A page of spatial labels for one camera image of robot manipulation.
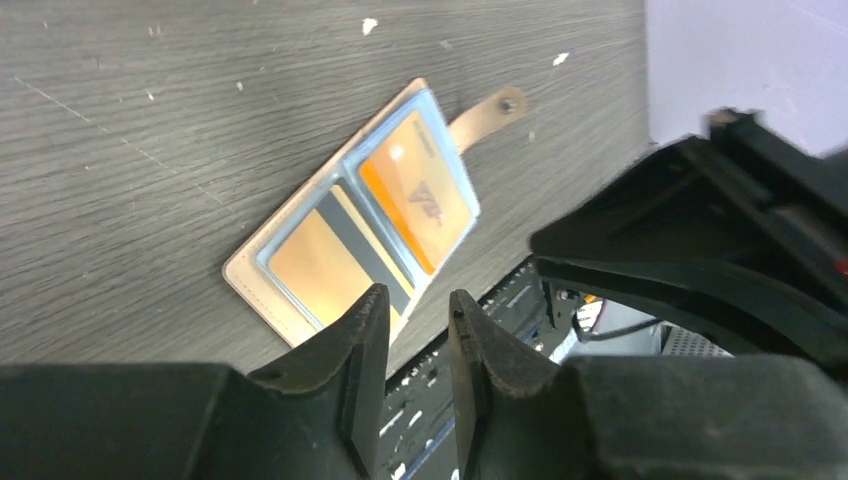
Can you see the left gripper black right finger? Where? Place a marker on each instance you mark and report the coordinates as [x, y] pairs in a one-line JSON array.
[[521, 416]]

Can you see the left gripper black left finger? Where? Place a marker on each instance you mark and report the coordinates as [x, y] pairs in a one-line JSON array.
[[313, 413]]

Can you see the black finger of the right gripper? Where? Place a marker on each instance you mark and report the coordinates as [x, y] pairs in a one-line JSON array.
[[736, 235]]

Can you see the beige leather card holder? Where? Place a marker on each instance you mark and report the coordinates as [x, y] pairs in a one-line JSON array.
[[246, 270]]

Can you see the orange credit card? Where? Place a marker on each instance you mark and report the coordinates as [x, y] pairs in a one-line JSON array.
[[332, 256]]

